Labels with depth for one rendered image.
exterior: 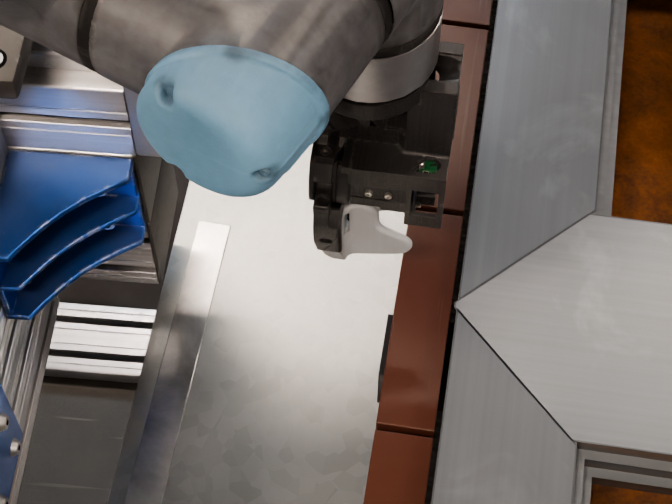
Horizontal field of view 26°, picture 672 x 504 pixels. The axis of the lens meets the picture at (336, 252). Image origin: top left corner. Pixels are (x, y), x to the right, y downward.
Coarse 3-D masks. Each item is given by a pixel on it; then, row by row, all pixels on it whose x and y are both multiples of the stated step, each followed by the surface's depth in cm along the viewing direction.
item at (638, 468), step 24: (624, 0) 118; (624, 24) 117; (600, 168) 109; (600, 192) 108; (456, 312) 101; (576, 456) 97; (600, 456) 97; (624, 456) 97; (648, 456) 96; (576, 480) 96; (600, 480) 97; (624, 480) 97; (648, 480) 97
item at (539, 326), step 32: (576, 224) 105; (544, 256) 103; (576, 256) 103; (512, 288) 102; (544, 288) 102; (576, 288) 102; (512, 320) 101; (544, 320) 101; (576, 320) 101; (512, 352) 99; (544, 352) 99; (576, 352) 99; (544, 384) 98; (576, 384) 98
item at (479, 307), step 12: (480, 288) 102; (492, 288) 102; (468, 300) 101; (480, 300) 101; (492, 300) 101; (468, 312) 101; (480, 312) 101; (492, 312) 101; (480, 324) 100; (492, 324) 100; (480, 336) 100; (492, 336) 100; (492, 348) 99
